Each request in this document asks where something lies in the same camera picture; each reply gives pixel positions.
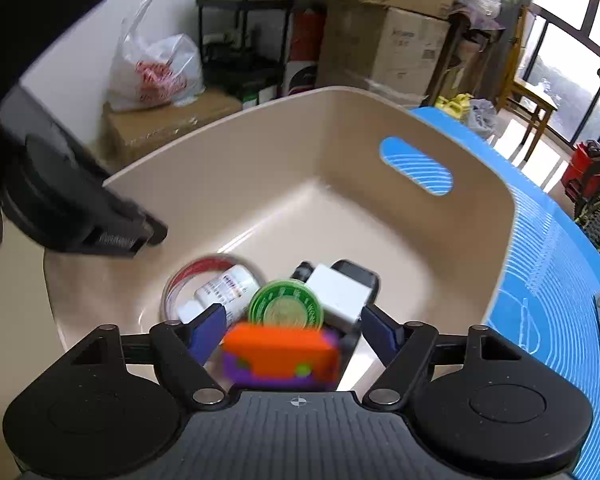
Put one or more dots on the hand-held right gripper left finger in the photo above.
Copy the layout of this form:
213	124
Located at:
207	327

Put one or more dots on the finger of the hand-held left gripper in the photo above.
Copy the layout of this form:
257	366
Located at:
125	230

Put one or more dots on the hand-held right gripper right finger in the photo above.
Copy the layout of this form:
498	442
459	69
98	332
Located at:
380	332

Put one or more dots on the white medicine bottle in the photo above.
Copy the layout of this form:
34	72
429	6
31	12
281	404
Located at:
225	290

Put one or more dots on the small white box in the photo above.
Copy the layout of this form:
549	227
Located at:
337	295

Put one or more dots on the black rectangular box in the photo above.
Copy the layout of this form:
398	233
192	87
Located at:
360	272

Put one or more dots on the clear tape roll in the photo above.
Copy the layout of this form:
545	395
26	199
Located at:
180	270

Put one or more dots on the orange purple toy block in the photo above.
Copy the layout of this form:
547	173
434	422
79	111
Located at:
280	350

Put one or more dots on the green round tin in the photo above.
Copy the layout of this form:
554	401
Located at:
285	305

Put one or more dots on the beige plastic basin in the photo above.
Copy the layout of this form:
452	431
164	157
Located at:
305	160

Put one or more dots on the white plastic bag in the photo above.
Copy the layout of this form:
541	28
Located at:
150	70

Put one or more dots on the flat cardboard box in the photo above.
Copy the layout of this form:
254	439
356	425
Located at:
165	120

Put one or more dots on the blue mat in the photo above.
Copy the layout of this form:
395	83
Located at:
545	285

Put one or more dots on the black metal rack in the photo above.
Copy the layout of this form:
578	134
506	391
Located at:
245	45

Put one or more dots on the clear plastic bag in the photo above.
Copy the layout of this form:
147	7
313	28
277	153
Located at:
480	115

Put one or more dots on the yellow packets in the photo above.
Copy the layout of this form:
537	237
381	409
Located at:
452	102

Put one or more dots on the red cylinder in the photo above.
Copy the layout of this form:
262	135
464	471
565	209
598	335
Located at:
307	35

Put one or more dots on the red bucket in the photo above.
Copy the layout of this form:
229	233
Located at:
587	160

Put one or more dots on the wooden stool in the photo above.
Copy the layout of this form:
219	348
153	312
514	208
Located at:
530	105

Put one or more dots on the large cardboard box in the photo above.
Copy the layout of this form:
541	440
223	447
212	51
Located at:
385	47

